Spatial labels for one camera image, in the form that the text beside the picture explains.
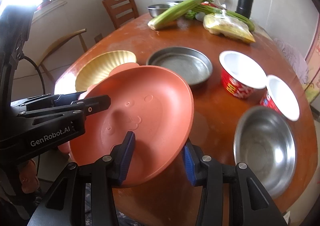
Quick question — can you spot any shallow steel pan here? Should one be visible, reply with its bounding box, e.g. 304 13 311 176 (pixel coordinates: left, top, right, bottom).
146 46 213 88

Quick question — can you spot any person's hand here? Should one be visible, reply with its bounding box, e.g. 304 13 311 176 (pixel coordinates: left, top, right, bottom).
18 159 40 193

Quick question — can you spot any large steel bowl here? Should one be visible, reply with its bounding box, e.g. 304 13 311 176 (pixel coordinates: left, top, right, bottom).
233 106 297 199

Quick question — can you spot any celery bunch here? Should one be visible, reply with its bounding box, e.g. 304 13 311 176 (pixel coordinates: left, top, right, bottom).
148 0 212 31
184 5 255 32

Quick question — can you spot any curved wooden armchair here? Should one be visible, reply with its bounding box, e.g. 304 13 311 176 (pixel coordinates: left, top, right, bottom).
36 28 88 85

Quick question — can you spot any red instant noodle bowl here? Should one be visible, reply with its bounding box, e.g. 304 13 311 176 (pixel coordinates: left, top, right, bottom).
219 51 267 99

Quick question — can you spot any terracotta plastic plate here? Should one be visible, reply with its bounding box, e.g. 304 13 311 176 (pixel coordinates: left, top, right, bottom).
59 64 194 188

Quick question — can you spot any black cable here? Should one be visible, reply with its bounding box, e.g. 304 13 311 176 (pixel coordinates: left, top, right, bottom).
17 54 47 96

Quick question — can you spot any black thermos flask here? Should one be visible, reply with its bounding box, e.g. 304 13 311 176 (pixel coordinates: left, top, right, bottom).
236 0 253 19

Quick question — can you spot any brown wooden chair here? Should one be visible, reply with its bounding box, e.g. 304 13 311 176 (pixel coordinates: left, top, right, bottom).
102 0 139 29

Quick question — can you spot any pink cloth on chair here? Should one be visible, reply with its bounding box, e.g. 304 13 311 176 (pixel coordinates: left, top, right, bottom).
274 38 309 85

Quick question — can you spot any yellow scalloped plate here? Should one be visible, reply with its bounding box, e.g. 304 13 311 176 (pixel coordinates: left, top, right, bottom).
75 50 137 92

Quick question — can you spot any small steel bowl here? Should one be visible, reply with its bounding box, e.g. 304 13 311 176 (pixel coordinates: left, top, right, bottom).
148 2 176 18

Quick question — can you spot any pink cartoon folding screen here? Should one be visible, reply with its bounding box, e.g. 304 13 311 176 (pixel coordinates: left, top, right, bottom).
303 34 319 103

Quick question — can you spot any yellow noodle bag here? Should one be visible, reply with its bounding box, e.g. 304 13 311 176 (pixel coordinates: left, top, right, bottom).
203 14 255 44

